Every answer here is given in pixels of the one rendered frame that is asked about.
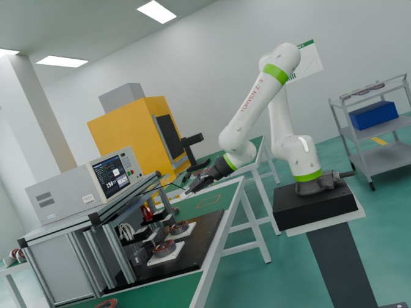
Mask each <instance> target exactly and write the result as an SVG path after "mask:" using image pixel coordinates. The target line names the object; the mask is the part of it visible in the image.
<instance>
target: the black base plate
mask: <svg viewBox="0 0 411 308"><path fill-rule="evenodd" d="M223 215H224V209H220V210H217V211H213V212H211V213H207V214H204V215H201V216H198V217H195V218H192V219H188V220H186V221H187V222H188V223H189V224H191V223H193V222H196V225H195V227H194V229H193V230H192V232H191V233H190V235H188V236H184V237H182V238H178V239H175V240H174V242H175V243H179V242H182V241H184V242H185V244H184V245H183V247H182V249H181V250H180V252H179V254H178V255H177V257H176V258H174V259H171V260H167V261H164V262H160V263H156V264H154V265H150V266H147V263H148V261H149V260H150V259H151V257H152V256H153V254H154V253H153V252H152V251H153V248H154V244H152V242H151V240H149V241H146V242H144V244H143V245H142V246H141V247H140V248H145V250H146V252H147V255H148V258H147V259H146V260H145V262H144V263H143V264H142V265H138V266H133V264H132V262H131V260H129V262H130V265H131V267H132V269H133V272H134V274H135V276H136V280H135V282H134V283H130V284H128V282H127V280H126V278H125V276H124V274H123V271H122V270H120V271H119V272H118V274H117V275H116V276H115V279H116V282H117V285H116V287H115V288H111V289H109V288H108V286H107V287H106V288H105V289H104V290H103V291H104V293H105V294H109V293H114V292H118V291H121V290H125V289H128V288H132V287H136V286H139V285H143V284H148V283H151V282H155V281H159V280H162V279H166V278H169V277H173V276H178V275H181V274H185V273H189V272H192V271H196V270H199V269H201V266H202V264H203V262H204V259H205V257H206V255H207V252H208V250H209V247H210V245H211V243H212V240H213V238H214V236H215V234H216V231H217V228H218V226H219V224H220V222H221V219H222V217H223ZM162 231H163V234H164V237H163V238H162V239H161V241H159V242H157V243H155V245H158V244H160V243H162V242H164V240H165V238H166V237H167V236H168V235H169V233H170V232H169V226H166V227H164V228H163V229H162Z"/></svg>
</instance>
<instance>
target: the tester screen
mask: <svg viewBox="0 0 411 308"><path fill-rule="evenodd" d="M121 166H122V164H121V162H120V159H119V157H118V156H117V157H115V158H113V159H110V160H108V161H105V162H104V163H101V164H99V165H97V166H94V167H93V168H94V171H95V173H96V175H97V177H98V180H99V182H100V184H101V186H102V188H103V190H104V193H105V192H106V191H108V190H109V189H111V188H113V187H114V186H116V185H118V188H117V189H115V190H114V191H113V192H111V193H109V194H108V195H106V193H105V195H106V197H108V196H110V195H111V194H113V193H114V192H116V191H118V190H119V189H121V188H122V187H124V186H125V185H127V184H129V182H128V183H127V184H125V185H123V186H122V187H119V184H118V182H117V180H116V178H118V177H120V176H121V175H123V174H125V171H124V172H122V173H120V174H119V175H117V176H115V175H114V173H113V170H115V169H117V168H119V167H121ZM110 181H112V182H113V186H112V187H110V188H107V187H106V184H107V183H109V182H110Z"/></svg>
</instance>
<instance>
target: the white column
mask: <svg viewBox="0 0 411 308"><path fill-rule="evenodd" d="M0 105H1V108H2V110H3V112H4V114H5V116H6V119H7V121H8V123H9V125H10V127H11V129H12V131H13V133H14V135H15V138H16V140H17V142H18V144H19V146H20V149H21V151H22V152H23V155H24V157H25V159H26V161H27V163H28V166H29V168H30V170H31V172H32V174H33V176H34V178H35V180H36V182H37V183H39V182H42V181H44V180H47V179H49V178H51V177H54V176H56V175H59V174H61V173H64V172H67V171H69V170H71V169H74V168H76V167H78V165H77V163H76V161H75V159H74V157H73V155H72V152H71V150H70V148H69V145H68V143H67V141H66V139H65V137H64V134H63V132H62V130H61V128H60V126H59V124H58V121H57V119H56V117H55V115H54V112H53V110H52V108H51V106H50V103H49V101H48V99H47V97H46V95H45V93H44V90H43V88H42V86H41V83H40V81H39V79H38V77H37V75H36V73H35V70H34V68H33V66H32V64H31V61H30V59H29V57H28V56H24V55H19V54H5V55H3V56H1V57H0Z"/></svg>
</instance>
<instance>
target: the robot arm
mask: <svg viewBox="0 0 411 308"><path fill-rule="evenodd" d="M300 60H301V53H300V50H299V49H298V47H297V46H295V45H294V44H292V43H282V44H280V45H279V46H277V47H276V48H275V49H274V50H273V51H271V52H269V53H266V54H265V55H263V56H262V57H261V59H260V61H259V65H258V67H259V72H260V75H259V76H258V78H257V80H256V82H255V83H254V86H253V88H252V90H251V92H250V93H249V95H248V96H247V98H246V100H245V101H244V103H243V105H242V106H241V107H240V109H239V110H238V111H237V113H236V115H235V116H234V117H233V119H232V120H231V121H230V122H229V123H228V125H227V126H226V127H225V129H224V130H223V131H222V132H221V133H220V135H219V138H218V143H219V145H220V147H221V148H222V149H223V150H224V151H225V152H227V153H225V154H224V155H223V156H221V157H219V156H217V159H216V161H215V164H214V165H212V166H211V167H209V172H208V173H206V174H204V176H202V175H200V176H199V177H198V178H197V179H196V180H195V181H194V182H193V183H192V184H191V185H190V186H189V188H188V189H187V190H186V191H184V192H183V193H182V194H181V195H179V197H180V198H181V200H182V201H184V200H185V199H186V198H187V197H189V196H191V195H192V194H193V193H195V194H196V192H198V191H200V190H202V189H204V188H205V187H207V186H209V185H210V184H212V183H214V180H216V181H219V180H220V179H222V178H223V177H228V176H229V177H230V175H231V174H232V173H233V172H235V171H236V170H237V169H239V168H240V167H242V166H244V165H246V164H248V163H250V162H252V161H253V160H254V159H255V157H256V147H255V145H254V144H253V143H252V142H250V141H249V140H248V139H247V136H248V134H249V133H250V131H251V129H252V127H253V126H254V124H255V123H256V121H257V119H258V118H259V116H260V115H261V114H262V112H263V111H264V109H265V108H266V107H267V106H268V113H269V119H270V132H271V150H272V154H273V156H274V157H275V158H276V159H278V160H280V161H284V162H287V163H289V166H290V169H291V172H292V175H293V176H294V178H295V182H296V188H295V192H296V194H298V195H300V196H308V195H312V194H317V193H319V192H322V191H324V190H325V189H334V188H335V187H336V182H338V181H340V180H341V178H344V177H350V176H354V175H355V173H354V170H352V171H348V172H343V173H339V172H337V171H336V172H334V171H333V170H326V171H323V172H322V167H321V165H320V161H319V157H318V154H317V151H316V147H315V145H314V141H313V139H312V137H311V136H309V135H296V136H295V134H294V130H293V127H292V122H291V117H290V113H289V107H288V102H287V92H286V81H287V80H288V79H289V78H290V76H291V75H292V74H293V72H294V71H295V69H296V68H297V66H298V65H299V63H300Z"/></svg>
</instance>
